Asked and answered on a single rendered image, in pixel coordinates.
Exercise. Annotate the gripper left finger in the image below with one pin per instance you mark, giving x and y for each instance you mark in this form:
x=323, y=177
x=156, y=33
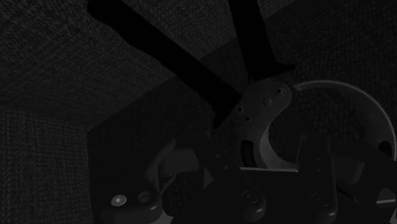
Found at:
x=217, y=173

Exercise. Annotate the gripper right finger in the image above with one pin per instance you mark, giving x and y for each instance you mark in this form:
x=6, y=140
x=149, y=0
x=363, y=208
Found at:
x=316, y=173

